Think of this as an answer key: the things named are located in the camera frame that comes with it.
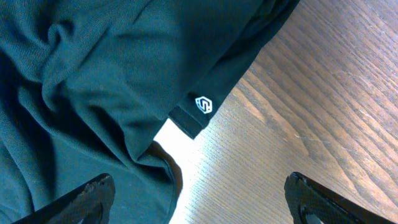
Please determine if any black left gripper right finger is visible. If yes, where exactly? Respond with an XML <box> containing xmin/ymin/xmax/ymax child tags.
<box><xmin>284</xmin><ymin>172</ymin><xmax>394</xmax><ymax>224</ymax></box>

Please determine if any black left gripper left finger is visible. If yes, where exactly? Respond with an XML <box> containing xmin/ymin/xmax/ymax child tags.
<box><xmin>13</xmin><ymin>173</ymin><xmax>116</xmax><ymax>224</ymax></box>

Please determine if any black garment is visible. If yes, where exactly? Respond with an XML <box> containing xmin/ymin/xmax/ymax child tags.
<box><xmin>1</xmin><ymin>0</ymin><xmax>297</xmax><ymax>223</ymax></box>

